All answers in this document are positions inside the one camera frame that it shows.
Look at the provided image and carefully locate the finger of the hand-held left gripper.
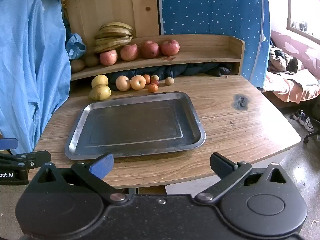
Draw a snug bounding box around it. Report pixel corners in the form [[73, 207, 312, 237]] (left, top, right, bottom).
[[0, 138, 19, 151], [0, 151, 52, 168]]

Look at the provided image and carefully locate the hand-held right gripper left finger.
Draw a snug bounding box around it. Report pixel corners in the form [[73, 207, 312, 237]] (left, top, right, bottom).
[[32, 152, 127, 204]]

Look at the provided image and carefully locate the wooden desk shelf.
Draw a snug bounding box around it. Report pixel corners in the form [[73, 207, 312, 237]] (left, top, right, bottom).
[[71, 34, 245, 82]]

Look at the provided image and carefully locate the pink blanket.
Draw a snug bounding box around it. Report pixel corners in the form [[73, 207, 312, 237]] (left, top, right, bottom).
[[262, 69, 320, 104]]

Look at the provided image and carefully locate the dark blue cloth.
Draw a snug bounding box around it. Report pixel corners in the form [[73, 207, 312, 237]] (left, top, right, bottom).
[[107, 62, 234, 90]]

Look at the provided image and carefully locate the light blue garment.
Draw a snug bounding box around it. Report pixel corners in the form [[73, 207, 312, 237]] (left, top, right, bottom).
[[0, 0, 72, 155]]

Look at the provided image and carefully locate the orange speckled apple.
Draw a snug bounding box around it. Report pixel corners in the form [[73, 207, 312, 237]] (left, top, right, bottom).
[[130, 75, 146, 91]]

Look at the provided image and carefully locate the yellow pear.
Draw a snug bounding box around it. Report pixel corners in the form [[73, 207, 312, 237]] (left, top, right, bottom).
[[91, 74, 109, 88], [88, 84, 111, 101]]

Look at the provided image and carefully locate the banana bunch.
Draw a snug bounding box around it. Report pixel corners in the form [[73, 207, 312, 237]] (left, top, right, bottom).
[[94, 22, 134, 53]]

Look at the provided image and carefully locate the blue plastic bag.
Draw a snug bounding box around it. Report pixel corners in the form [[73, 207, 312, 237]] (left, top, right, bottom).
[[65, 32, 87, 60]]

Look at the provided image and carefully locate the wooden cabinet panel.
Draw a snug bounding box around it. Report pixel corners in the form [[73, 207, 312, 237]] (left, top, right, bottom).
[[61, 0, 160, 45]]

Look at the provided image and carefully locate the brown kiwi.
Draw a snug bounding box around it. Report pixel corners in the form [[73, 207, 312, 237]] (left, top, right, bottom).
[[71, 59, 86, 72], [84, 54, 100, 67]]

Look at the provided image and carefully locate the pile of clothes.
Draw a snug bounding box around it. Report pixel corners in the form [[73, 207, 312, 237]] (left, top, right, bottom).
[[267, 40, 304, 74]]

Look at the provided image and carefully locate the red apple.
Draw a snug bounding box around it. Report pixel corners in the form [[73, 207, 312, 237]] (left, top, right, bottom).
[[141, 41, 160, 59], [99, 49, 118, 66], [160, 39, 180, 56], [120, 44, 139, 61]]

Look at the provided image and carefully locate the pale striped apple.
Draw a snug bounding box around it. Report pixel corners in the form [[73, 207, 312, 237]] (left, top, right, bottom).
[[115, 75, 131, 91]]

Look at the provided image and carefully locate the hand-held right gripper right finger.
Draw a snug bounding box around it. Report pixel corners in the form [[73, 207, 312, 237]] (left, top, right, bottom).
[[195, 152, 288, 204]]

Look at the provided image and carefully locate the metal baking tray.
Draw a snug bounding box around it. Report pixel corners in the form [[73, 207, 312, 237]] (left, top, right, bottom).
[[65, 91, 206, 160]]

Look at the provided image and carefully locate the window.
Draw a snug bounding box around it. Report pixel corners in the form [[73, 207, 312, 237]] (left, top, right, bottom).
[[287, 0, 320, 44]]

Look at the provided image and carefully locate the white black sneaker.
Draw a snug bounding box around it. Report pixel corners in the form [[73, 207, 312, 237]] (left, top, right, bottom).
[[292, 109, 316, 132]]

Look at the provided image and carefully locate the blue dotted fabric wardrobe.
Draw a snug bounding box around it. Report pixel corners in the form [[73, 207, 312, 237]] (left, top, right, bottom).
[[157, 0, 272, 89]]

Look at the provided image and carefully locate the black chair base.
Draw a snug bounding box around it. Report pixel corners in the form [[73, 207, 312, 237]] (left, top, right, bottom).
[[303, 131, 320, 144]]

